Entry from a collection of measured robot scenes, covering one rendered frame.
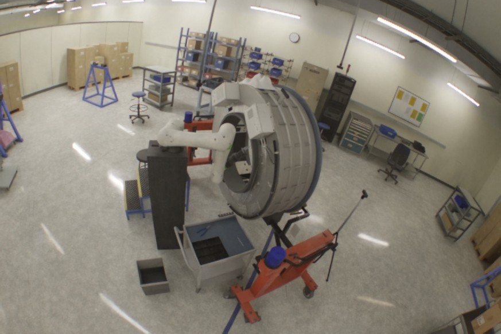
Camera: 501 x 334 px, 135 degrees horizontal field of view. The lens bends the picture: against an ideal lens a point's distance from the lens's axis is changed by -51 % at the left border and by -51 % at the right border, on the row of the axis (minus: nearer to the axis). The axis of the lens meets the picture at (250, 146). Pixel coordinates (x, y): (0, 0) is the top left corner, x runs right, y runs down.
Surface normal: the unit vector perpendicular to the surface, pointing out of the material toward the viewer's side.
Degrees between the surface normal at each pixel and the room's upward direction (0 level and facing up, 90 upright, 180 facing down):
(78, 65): 90
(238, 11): 90
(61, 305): 0
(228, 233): 0
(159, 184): 90
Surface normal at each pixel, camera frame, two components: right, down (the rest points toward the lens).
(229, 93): 0.52, -0.05
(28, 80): 0.91, 0.36
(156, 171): 0.31, 0.54
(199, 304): 0.23, -0.84
